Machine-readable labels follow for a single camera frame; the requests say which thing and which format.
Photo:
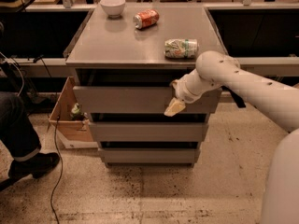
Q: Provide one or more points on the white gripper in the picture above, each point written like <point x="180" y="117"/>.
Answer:
<point x="181" y="92"/>

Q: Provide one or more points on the grey top drawer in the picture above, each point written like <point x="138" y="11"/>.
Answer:
<point x="124" y="100"/>

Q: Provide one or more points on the grey drawer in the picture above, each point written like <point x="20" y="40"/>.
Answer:
<point x="160" y="155"/>
<point x="147" y="132"/>
<point x="124" y="100"/>

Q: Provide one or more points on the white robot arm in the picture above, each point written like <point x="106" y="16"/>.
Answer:
<point x="279" y="102"/>

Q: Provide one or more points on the grey drawer cabinet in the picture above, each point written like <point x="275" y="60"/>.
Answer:
<point x="113" y="53"/>

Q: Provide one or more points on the grey bottom drawer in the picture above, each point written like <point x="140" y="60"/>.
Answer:
<point x="160" y="155"/>

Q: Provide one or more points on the grey middle drawer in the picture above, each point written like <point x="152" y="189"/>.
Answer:
<point x="147" y="132"/>

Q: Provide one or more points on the green white soda can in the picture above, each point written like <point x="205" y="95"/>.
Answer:
<point x="180" y="48"/>

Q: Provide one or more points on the orange soda can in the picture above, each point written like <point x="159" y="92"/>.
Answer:
<point x="145" y="18"/>

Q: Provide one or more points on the green bottle in box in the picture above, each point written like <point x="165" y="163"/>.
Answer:
<point x="76" y="113"/>

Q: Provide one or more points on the white ceramic bowl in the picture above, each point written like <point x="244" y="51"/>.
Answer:
<point x="113" y="8"/>

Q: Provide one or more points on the black shoe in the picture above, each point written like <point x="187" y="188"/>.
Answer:
<point x="37" y="166"/>

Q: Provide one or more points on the person leg dark trousers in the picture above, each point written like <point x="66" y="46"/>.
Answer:
<point x="16" y="130"/>

